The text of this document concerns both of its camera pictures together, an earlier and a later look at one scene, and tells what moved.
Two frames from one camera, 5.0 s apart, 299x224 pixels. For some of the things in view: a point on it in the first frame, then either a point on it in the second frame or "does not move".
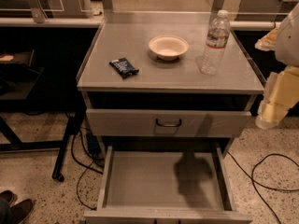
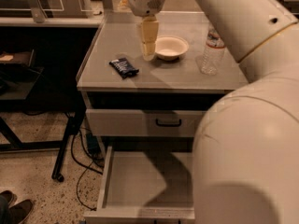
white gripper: [289, 46] to [145, 3]
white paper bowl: [168, 48] does not move
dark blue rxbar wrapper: [123, 67] does not move
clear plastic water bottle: [216, 43] does not move
